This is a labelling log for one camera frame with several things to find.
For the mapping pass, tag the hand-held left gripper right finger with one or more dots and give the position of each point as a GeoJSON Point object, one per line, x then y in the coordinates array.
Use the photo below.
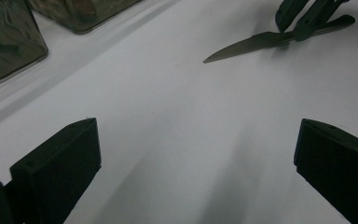
{"type": "Point", "coordinates": [341, 171]}

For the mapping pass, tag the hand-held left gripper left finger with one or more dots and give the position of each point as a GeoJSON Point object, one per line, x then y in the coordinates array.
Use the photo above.
{"type": "Point", "coordinates": [62, 165]}

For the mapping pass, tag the clear smoky plastic bin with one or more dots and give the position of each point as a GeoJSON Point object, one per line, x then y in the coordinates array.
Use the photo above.
{"type": "Point", "coordinates": [6, 31]}
{"type": "Point", "coordinates": [112, 9]}

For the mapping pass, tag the silver metal table knife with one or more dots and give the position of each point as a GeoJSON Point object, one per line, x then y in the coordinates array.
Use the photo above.
{"type": "Point", "coordinates": [248, 43]}

